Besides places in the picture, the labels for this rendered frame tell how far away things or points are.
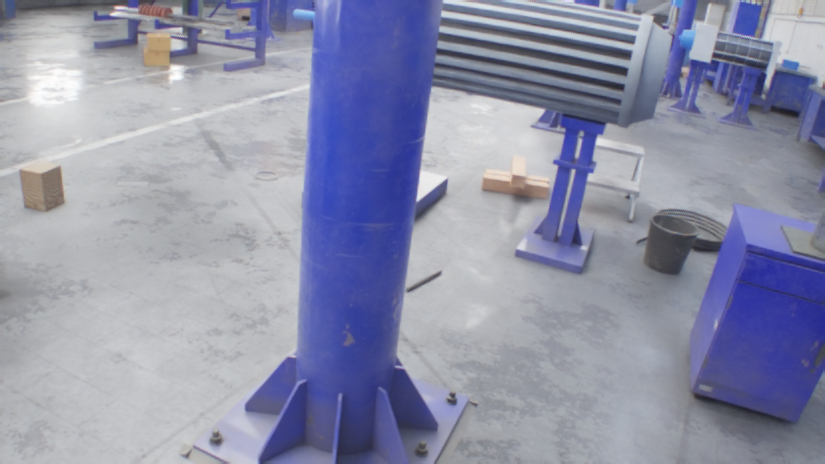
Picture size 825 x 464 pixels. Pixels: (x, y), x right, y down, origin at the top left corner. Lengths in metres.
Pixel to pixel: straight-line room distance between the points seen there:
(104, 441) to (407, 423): 1.02
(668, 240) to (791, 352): 1.35
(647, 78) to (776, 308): 1.36
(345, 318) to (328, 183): 0.40
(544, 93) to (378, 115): 1.98
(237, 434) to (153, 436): 0.29
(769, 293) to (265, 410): 1.93
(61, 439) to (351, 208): 1.28
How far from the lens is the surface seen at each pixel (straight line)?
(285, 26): 12.93
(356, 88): 1.49
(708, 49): 10.06
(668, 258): 3.86
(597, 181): 4.55
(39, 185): 3.93
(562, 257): 3.61
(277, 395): 2.15
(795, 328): 2.66
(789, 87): 13.29
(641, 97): 3.33
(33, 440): 2.30
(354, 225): 1.60
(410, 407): 2.12
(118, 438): 2.23
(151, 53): 8.55
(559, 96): 3.37
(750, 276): 2.54
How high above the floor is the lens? 1.51
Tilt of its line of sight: 24 degrees down
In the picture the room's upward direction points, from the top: 7 degrees clockwise
